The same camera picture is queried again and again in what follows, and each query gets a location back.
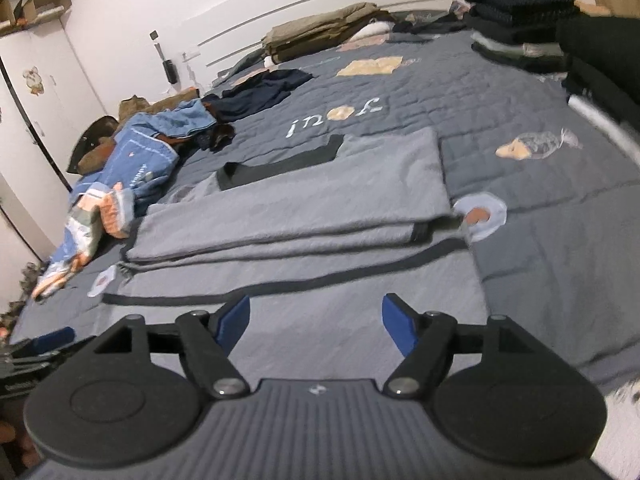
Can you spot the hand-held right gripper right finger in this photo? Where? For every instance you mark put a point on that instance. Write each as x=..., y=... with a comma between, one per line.
x=398, y=325

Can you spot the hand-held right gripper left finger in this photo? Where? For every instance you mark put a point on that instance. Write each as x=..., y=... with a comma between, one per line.
x=234, y=322

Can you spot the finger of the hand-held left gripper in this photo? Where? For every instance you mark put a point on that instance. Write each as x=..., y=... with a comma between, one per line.
x=50, y=342
x=65, y=355

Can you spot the grey sweatshirt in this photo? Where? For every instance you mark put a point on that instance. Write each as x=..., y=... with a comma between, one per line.
x=325, y=200

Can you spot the black clothes pile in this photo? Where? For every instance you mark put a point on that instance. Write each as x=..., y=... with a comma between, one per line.
x=600, y=60

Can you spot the person's left hand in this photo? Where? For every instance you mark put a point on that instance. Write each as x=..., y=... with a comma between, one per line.
x=12, y=447

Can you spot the brown leafy patterned cloth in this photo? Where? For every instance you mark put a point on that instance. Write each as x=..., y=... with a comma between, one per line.
x=30, y=277

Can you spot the dark brown patterned garment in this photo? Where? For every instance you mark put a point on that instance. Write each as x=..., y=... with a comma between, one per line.
x=220, y=137

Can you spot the blue orange printed blanket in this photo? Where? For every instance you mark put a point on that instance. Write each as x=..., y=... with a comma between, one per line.
x=125, y=160

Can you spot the blue denim garment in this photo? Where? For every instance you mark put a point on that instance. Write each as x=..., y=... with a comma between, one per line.
x=175, y=120

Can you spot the navy garment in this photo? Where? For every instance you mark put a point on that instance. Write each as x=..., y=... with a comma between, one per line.
x=260, y=92

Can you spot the white fluffy cloth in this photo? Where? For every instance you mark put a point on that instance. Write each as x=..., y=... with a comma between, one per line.
x=622, y=430

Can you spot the grey-blue quilted bedspread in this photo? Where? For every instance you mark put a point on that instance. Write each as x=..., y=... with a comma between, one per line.
x=525, y=110

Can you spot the dark olive folded garment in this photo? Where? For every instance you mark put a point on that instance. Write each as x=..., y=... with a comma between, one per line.
x=525, y=62

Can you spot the black small garment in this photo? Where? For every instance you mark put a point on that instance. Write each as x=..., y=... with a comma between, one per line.
x=435, y=22

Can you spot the khaki folded jacket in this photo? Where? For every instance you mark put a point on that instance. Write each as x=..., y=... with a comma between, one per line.
x=320, y=30

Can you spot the pale folded garment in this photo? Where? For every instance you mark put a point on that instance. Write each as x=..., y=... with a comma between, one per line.
x=540, y=49

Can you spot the black folded sweater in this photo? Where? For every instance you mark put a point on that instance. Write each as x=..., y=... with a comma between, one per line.
x=500, y=30

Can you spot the black wall-mounted device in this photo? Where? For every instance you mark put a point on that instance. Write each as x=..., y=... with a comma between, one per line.
x=171, y=72

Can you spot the white wall socket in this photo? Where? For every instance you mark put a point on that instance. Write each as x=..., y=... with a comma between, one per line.
x=191, y=56

